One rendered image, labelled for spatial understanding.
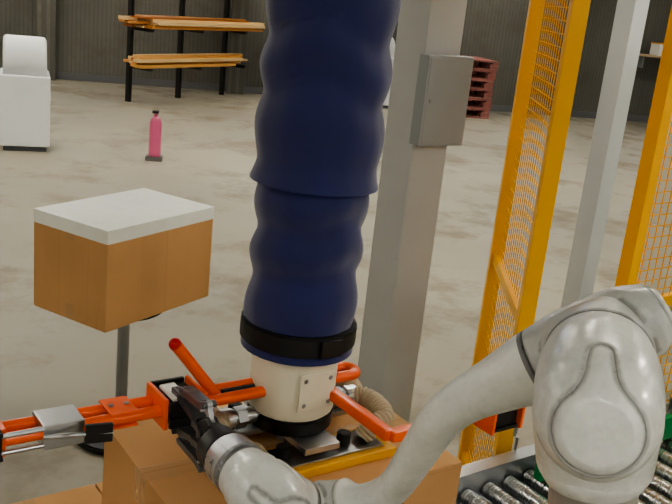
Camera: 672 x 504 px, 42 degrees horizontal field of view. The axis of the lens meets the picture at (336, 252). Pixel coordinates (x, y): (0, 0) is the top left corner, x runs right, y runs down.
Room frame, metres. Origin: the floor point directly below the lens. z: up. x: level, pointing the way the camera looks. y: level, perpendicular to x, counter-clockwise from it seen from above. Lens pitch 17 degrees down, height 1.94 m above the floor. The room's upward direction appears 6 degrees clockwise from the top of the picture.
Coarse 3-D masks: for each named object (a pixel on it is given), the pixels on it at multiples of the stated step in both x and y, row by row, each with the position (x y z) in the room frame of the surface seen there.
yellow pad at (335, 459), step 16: (352, 432) 1.61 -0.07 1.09; (272, 448) 1.52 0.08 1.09; (288, 448) 1.47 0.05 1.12; (352, 448) 1.55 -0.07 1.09; (368, 448) 1.56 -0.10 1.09; (384, 448) 1.57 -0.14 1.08; (288, 464) 1.46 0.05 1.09; (304, 464) 1.47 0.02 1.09; (320, 464) 1.48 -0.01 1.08; (336, 464) 1.49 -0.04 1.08; (352, 464) 1.52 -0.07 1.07
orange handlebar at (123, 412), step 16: (352, 368) 1.67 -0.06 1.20; (224, 384) 1.52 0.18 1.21; (240, 384) 1.54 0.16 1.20; (112, 400) 1.40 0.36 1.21; (128, 400) 1.40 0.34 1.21; (144, 400) 1.43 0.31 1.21; (224, 400) 1.47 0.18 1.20; (240, 400) 1.49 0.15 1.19; (336, 400) 1.53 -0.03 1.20; (352, 400) 1.52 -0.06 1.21; (32, 416) 1.32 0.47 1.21; (96, 416) 1.34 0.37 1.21; (112, 416) 1.35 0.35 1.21; (128, 416) 1.36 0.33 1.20; (144, 416) 1.38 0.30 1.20; (160, 416) 1.40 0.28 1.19; (352, 416) 1.49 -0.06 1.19; (368, 416) 1.46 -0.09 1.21; (384, 432) 1.41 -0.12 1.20; (400, 432) 1.41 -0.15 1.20
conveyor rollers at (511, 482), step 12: (660, 456) 2.72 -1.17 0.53; (660, 468) 2.62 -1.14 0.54; (504, 480) 2.44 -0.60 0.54; (516, 480) 2.43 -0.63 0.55; (528, 480) 2.47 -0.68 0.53; (660, 480) 2.53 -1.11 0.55; (468, 492) 2.33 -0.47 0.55; (492, 492) 2.36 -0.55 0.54; (504, 492) 2.35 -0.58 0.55; (516, 492) 2.39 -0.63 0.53; (528, 492) 2.37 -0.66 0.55; (540, 492) 2.43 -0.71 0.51; (648, 492) 2.45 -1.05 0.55; (660, 492) 2.50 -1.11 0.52
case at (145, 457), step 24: (120, 432) 1.54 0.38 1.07; (144, 432) 1.55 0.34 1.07; (168, 432) 1.57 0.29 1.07; (264, 432) 1.61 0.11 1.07; (336, 432) 1.65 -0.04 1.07; (120, 456) 1.49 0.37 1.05; (144, 456) 1.46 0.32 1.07; (168, 456) 1.47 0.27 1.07; (120, 480) 1.49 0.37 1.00; (144, 480) 1.39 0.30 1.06; (168, 480) 1.39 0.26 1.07; (192, 480) 1.40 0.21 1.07; (312, 480) 1.45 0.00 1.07; (360, 480) 1.47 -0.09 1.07; (432, 480) 1.54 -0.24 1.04; (456, 480) 1.58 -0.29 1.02
